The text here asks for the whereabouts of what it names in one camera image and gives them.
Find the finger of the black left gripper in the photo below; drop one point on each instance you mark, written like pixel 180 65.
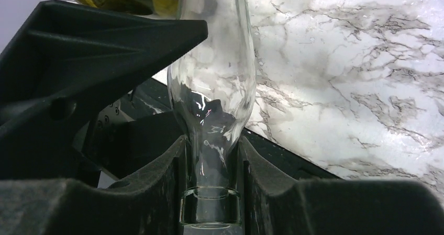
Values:
pixel 65 64

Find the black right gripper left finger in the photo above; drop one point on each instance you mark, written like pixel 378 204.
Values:
pixel 144 202

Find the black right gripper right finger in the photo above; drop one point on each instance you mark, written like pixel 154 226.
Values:
pixel 276 203

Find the clear bottle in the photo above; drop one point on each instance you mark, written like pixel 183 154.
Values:
pixel 212 91

